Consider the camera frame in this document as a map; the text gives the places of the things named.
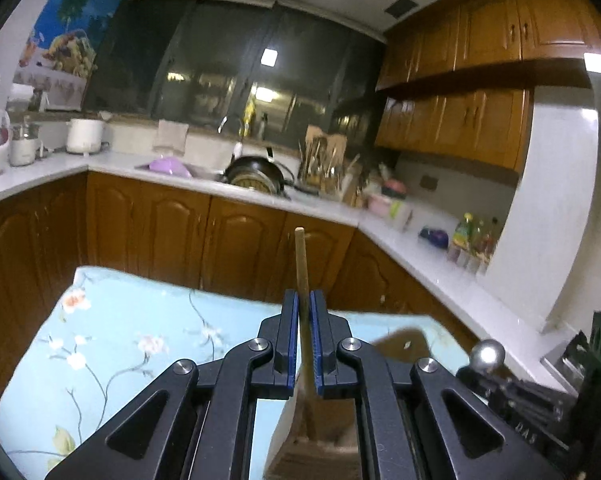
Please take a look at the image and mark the beige hanging towel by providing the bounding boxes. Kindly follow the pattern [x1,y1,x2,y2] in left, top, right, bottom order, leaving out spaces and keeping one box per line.
[153,120,188,156]

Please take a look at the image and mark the wooden upper cabinets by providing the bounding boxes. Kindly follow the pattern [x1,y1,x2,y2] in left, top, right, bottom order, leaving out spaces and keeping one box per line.
[375,0,601,171]

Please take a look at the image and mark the chrome sink faucet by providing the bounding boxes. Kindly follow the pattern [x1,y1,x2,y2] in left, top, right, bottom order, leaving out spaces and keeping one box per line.
[218,115,244,141]

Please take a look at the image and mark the tropical fruit wall poster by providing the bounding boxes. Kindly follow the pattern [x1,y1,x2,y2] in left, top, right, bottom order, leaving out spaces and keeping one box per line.
[13,0,128,111]

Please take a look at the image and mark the dark kitchen window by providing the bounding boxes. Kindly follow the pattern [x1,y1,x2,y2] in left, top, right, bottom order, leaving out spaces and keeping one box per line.
[83,0,386,141]

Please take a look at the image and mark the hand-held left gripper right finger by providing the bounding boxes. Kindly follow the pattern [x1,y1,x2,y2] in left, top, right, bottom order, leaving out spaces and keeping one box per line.
[308,290,566,480]

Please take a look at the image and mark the dark sauce bottle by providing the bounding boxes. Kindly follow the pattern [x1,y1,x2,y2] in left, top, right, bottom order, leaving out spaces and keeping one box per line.
[475,217,499,256]

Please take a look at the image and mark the purple plastic basin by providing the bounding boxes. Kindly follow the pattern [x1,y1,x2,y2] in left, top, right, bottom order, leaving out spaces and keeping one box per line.
[148,156,194,178]

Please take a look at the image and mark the wooden lower cabinets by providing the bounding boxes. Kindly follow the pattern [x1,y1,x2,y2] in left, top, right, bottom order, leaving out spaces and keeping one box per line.
[0,170,481,396]

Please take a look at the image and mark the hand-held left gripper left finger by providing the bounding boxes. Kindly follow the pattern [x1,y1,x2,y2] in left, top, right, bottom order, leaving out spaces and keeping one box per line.
[44,289,301,480]

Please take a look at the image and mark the ceiling vent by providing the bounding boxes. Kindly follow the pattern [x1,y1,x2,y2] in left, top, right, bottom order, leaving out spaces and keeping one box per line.
[385,0,420,18]

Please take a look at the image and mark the green drink bottle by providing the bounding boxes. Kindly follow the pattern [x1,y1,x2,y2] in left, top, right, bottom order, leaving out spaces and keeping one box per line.
[453,212,476,251]

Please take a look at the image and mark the wooden chopstick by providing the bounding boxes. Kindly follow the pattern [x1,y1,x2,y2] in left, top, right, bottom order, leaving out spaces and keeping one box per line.
[294,228,317,441]

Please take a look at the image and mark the wooden cabinets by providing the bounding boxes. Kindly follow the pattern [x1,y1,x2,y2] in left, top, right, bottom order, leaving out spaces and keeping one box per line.
[375,0,601,171]
[0,170,481,396]

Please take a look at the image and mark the black frying pan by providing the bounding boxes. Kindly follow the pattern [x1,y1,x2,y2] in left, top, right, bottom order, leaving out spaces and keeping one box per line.
[223,146,321,196]

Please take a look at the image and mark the wooden cutlery drying rack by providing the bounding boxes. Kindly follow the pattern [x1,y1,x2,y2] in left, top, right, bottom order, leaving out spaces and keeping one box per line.
[298,124,356,193]

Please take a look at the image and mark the white electric pot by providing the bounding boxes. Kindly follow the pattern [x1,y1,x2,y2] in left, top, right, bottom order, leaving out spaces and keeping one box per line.
[66,117,106,155]

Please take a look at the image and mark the blue floral tablecloth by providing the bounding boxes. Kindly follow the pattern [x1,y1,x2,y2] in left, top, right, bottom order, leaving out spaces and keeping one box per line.
[0,266,474,480]

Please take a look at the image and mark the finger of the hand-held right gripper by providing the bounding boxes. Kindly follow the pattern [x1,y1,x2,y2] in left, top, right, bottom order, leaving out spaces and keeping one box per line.
[455,339,576,413]

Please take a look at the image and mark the wooden utensil holder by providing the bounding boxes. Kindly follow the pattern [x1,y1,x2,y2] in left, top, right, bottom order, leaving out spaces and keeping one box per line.
[263,326,431,480]

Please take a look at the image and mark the blue plastic container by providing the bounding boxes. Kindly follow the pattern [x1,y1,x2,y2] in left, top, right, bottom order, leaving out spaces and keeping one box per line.
[419,227,449,250]

